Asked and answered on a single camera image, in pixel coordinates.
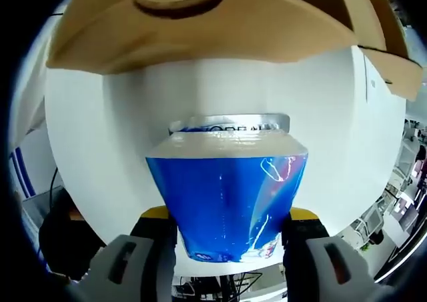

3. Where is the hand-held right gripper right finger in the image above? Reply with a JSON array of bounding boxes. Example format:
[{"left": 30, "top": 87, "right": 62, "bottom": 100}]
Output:
[{"left": 282, "top": 207, "right": 384, "bottom": 302}]

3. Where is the blue soft tissue pack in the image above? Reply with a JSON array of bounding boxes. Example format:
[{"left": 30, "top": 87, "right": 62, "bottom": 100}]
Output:
[{"left": 145, "top": 131, "right": 310, "bottom": 264}]

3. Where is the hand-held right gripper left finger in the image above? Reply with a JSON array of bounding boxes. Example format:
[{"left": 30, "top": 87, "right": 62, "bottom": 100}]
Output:
[{"left": 68, "top": 205, "right": 177, "bottom": 302}]

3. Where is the brown cardboard shoe box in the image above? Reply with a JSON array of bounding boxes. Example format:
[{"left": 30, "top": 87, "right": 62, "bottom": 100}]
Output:
[{"left": 45, "top": 0, "right": 423, "bottom": 103}]

